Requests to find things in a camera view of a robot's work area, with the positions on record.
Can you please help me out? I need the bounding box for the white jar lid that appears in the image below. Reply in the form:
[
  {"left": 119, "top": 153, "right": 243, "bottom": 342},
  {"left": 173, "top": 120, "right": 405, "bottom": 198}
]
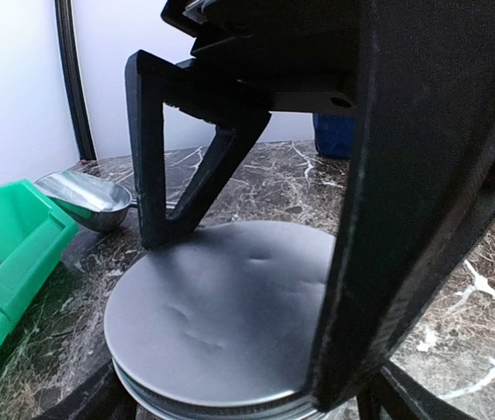
[{"left": 104, "top": 220, "right": 335, "bottom": 419}]

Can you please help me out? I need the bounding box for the metal scoop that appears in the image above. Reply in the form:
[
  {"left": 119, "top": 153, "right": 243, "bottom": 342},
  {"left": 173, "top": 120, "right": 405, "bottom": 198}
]
[{"left": 34, "top": 171, "right": 136, "bottom": 233}]

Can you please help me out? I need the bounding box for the dark blue mug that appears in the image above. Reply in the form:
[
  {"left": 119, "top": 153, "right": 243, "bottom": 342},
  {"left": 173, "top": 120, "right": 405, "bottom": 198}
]
[{"left": 312, "top": 114, "right": 356, "bottom": 159}]

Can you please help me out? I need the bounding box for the right black frame post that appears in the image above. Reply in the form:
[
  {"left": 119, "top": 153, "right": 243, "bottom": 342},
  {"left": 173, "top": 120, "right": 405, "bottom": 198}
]
[{"left": 54, "top": 0, "right": 97, "bottom": 161}]

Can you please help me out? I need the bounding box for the green three-compartment bin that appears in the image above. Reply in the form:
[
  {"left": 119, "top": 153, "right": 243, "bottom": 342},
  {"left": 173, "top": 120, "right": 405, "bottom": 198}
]
[{"left": 0, "top": 180, "right": 78, "bottom": 347}]

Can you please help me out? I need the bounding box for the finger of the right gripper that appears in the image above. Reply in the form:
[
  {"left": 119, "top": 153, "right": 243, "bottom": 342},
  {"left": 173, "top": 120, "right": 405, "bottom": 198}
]
[
  {"left": 308, "top": 1, "right": 495, "bottom": 414},
  {"left": 124, "top": 50, "right": 271, "bottom": 249}
]

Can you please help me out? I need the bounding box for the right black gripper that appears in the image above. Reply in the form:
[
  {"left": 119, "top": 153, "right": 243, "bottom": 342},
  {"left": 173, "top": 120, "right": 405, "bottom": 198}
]
[{"left": 161, "top": 0, "right": 360, "bottom": 116}]

